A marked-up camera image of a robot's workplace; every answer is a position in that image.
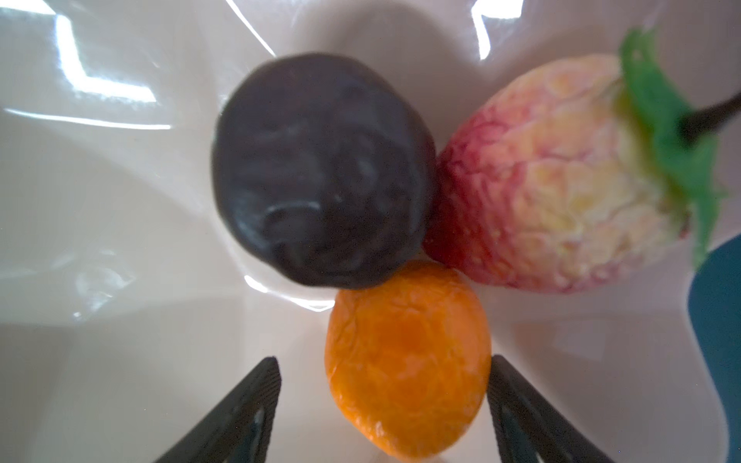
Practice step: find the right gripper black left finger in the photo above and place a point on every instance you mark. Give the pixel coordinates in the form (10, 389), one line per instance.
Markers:
(239, 428)

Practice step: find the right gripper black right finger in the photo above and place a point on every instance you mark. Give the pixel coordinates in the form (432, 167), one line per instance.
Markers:
(527, 427)

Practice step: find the orange tangerine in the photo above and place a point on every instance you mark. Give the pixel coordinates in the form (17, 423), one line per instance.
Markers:
(408, 362)

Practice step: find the green table mat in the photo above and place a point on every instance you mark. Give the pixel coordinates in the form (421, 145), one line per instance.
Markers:
(714, 310)

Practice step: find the red apple right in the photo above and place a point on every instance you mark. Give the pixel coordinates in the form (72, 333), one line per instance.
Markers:
(578, 173)

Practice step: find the dark purple plum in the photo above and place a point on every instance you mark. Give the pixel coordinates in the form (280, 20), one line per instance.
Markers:
(323, 171)

